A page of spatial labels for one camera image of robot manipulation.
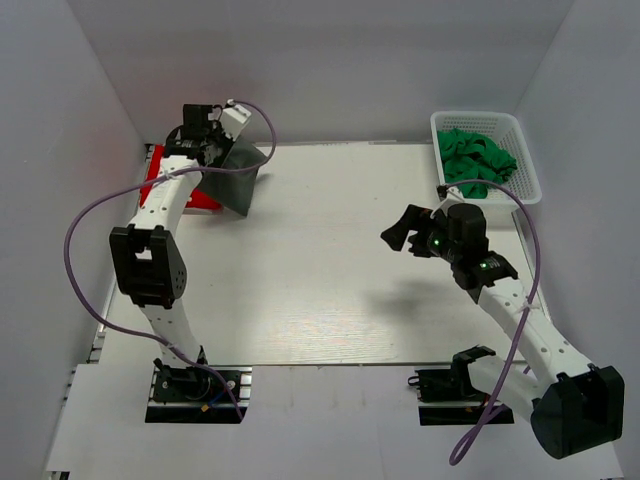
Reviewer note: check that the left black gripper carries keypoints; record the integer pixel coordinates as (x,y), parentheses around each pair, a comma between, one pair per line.
(211,151)

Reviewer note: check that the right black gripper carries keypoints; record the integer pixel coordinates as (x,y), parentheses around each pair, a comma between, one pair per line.
(417,237)

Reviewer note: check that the dark grey t-shirt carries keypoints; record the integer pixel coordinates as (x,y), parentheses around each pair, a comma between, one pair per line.
(234,191)

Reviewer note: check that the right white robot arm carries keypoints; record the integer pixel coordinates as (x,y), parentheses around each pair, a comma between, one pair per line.
(571,404)

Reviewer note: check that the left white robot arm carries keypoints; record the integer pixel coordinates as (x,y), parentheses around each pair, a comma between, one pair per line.
(149,267)

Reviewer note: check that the folded red t-shirt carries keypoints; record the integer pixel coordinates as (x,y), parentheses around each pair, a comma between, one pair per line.
(197,202)

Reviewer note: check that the crumpled green t-shirt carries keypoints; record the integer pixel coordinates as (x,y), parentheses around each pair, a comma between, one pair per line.
(469,155)

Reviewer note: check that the white plastic mesh basket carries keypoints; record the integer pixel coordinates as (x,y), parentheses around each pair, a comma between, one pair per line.
(505,131)

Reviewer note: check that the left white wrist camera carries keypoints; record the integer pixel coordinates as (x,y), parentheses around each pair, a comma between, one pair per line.
(234,119)

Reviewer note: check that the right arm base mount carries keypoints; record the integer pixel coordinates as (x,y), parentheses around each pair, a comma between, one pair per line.
(441,402)

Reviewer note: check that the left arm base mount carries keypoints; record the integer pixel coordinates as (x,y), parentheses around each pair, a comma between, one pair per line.
(193,397)

